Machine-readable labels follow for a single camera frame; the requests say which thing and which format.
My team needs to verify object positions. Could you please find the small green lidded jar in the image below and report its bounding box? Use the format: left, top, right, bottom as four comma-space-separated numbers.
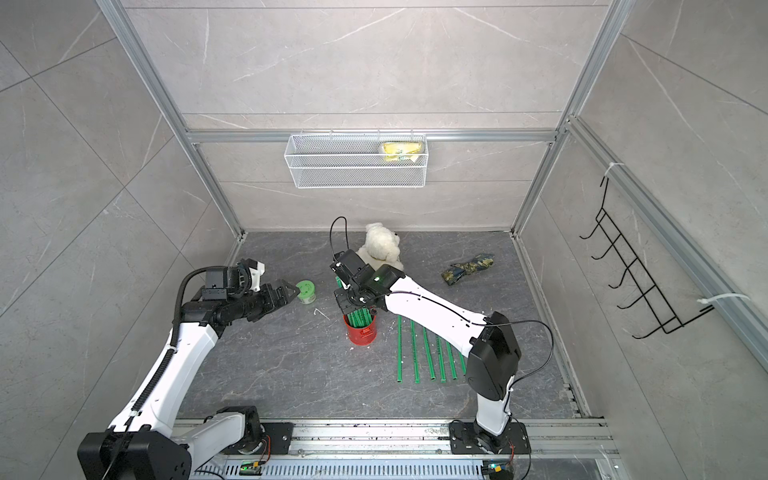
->
296, 280, 316, 305

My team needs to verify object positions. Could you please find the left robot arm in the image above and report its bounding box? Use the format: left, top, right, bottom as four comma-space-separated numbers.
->
77, 259, 300, 479

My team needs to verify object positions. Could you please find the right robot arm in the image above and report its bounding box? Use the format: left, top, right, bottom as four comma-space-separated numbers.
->
330, 250, 530, 454

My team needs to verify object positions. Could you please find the black wire hook rack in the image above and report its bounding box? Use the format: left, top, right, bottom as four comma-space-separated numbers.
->
579, 177, 715, 340

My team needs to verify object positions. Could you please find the white wire mesh basket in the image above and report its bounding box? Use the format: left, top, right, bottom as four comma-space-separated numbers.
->
284, 132, 429, 189

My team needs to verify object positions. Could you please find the red cylindrical container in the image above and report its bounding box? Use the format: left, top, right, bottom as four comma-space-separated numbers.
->
343, 309, 377, 346

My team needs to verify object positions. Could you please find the metal base rail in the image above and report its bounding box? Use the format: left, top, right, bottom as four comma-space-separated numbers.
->
189, 419, 629, 479

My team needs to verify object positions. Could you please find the white plush dog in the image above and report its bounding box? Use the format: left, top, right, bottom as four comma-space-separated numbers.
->
357, 222, 404, 270

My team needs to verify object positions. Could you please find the camouflage cloth pouch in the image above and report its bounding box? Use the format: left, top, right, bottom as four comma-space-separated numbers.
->
441, 253, 494, 285

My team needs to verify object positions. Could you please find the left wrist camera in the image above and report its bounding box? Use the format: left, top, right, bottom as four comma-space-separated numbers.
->
236, 258, 266, 293

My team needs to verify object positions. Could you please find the green straw bundle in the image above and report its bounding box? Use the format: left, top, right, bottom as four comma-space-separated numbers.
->
334, 276, 374, 328

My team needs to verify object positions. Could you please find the yellow sponge in basket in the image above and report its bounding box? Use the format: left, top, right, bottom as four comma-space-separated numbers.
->
378, 141, 424, 163

